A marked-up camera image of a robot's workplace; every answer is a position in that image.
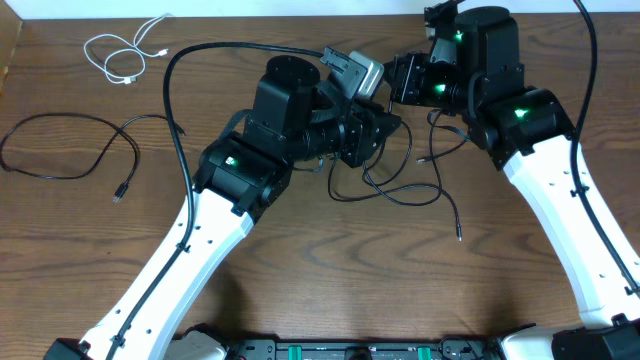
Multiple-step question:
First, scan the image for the long black USB cable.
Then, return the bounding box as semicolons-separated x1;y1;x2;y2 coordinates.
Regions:
327;99;471;243

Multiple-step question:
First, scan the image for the white USB cable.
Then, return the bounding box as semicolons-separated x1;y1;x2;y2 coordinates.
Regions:
82;12;174;85

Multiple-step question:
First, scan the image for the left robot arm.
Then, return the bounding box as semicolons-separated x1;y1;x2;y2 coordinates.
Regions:
47;47;400;359

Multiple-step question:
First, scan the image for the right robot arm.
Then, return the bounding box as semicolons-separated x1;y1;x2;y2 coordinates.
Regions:
385;1;639;359

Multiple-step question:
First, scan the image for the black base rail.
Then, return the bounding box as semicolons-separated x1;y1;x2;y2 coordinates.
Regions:
164;324;556;360

